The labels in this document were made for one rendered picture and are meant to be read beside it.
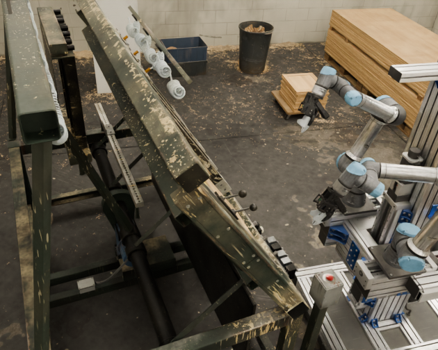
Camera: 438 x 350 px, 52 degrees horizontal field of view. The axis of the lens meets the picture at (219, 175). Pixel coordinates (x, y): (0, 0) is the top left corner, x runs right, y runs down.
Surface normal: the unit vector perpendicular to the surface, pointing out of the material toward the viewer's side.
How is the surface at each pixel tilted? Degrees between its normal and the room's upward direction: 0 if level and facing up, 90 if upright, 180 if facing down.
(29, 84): 0
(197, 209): 90
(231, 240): 90
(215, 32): 90
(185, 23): 90
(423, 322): 0
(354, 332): 0
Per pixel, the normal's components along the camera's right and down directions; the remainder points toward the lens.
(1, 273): 0.06, -0.79
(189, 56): 0.33, 0.59
